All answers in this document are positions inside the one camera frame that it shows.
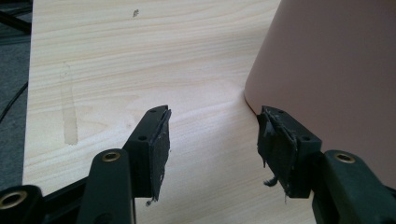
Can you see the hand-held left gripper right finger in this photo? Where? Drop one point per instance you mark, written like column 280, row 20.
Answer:
column 286, row 149

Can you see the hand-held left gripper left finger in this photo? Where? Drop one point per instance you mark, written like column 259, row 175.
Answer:
column 155, row 155

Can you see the black metal stand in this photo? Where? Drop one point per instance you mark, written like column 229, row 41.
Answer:
column 14, row 21

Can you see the pink storage box with lid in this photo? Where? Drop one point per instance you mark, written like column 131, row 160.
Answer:
column 336, row 68

